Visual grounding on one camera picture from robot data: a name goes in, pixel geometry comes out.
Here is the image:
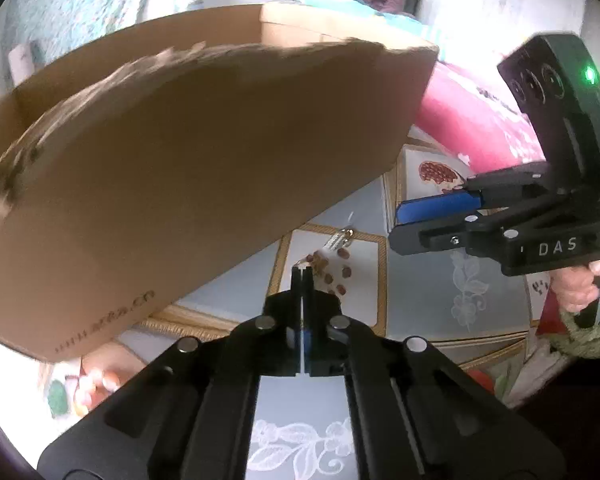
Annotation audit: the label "pink bag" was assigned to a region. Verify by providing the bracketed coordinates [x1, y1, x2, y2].
[412, 62, 546, 177]

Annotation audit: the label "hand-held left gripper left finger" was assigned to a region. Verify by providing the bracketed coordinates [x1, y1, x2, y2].
[36, 265, 304, 480]

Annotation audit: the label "person's right forearm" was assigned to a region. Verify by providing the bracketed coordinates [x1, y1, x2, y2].
[547, 287, 600, 361]

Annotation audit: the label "person's right hand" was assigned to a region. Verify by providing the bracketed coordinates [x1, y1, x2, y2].
[555, 255, 600, 315]

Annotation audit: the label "teal floral wall cloth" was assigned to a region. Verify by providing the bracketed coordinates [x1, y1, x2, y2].
[2, 0, 163, 68]

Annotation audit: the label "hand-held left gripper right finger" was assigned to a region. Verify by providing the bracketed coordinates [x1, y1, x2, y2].
[304, 266, 566, 480]

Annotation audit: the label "fruit print mat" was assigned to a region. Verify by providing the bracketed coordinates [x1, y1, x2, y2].
[30, 135, 556, 480]

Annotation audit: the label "light blue blanket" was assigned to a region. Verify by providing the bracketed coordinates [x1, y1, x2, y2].
[295, 0, 422, 36]

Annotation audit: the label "brown cardboard box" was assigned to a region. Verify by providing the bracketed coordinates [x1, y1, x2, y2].
[0, 4, 440, 363]

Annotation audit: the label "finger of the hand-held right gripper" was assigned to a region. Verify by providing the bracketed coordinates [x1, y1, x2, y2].
[387, 195, 576, 257]
[397, 162, 548, 225]

